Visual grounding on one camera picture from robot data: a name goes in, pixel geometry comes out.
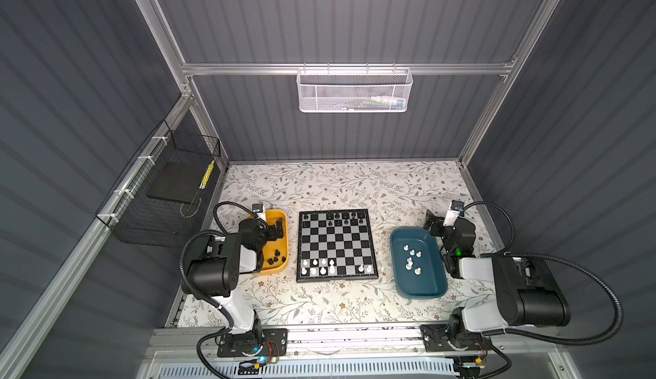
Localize yellow marker pen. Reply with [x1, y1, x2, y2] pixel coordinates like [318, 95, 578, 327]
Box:
[199, 160, 215, 190]

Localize left black corrugated cable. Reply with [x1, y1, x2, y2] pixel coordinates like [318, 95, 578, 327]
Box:
[178, 201, 261, 329]

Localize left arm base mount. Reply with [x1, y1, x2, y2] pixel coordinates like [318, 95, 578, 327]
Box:
[216, 329, 289, 358]

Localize black wire mesh basket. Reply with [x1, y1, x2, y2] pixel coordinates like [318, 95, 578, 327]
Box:
[96, 122, 222, 248]

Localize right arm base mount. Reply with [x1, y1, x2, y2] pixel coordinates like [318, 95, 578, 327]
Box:
[420, 324, 490, 353]

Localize teal plastic tray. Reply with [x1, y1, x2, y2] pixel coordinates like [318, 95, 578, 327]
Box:
[391, 227, 448, 300]

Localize black pieces in yellow tray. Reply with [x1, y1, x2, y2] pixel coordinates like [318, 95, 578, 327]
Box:
[265, 248, 287, 267]

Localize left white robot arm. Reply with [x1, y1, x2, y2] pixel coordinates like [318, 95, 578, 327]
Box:
[179, 218, 286, 339]

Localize black corrugated cable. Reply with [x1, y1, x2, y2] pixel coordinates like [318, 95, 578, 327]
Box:
[178, 201, 261, 329]
[460, 201, 625, 348]

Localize white wire mesh basket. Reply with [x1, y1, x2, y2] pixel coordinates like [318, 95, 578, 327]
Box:
[296, 67, 413, 113]

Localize black foam pad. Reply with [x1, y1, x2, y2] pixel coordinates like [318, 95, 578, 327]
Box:
[146, 163, 208, 204]

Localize white pieces in teal tray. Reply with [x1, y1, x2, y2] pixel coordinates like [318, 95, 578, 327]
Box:
[401, 244, 425, 275]

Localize markers in white basket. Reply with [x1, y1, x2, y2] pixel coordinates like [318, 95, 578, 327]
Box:
[342, 95, 407, 112]

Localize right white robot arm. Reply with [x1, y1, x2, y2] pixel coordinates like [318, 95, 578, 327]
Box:
[424, 210, 571, 344]

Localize yellow plastic tray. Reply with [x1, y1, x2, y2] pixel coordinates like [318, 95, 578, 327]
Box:
[255, 209, 290, 276]

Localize aluminium front rail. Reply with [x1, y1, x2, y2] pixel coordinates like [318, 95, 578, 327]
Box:
[142, 322, 573, 370]

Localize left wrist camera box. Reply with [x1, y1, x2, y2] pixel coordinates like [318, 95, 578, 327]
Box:
[252, 203, 267, 222]

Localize right black corrugated cable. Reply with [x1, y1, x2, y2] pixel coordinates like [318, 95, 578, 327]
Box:
[460, 201, 625, 348]

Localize black white chess board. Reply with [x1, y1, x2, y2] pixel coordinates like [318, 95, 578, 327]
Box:
[297, 208, 379, 283]

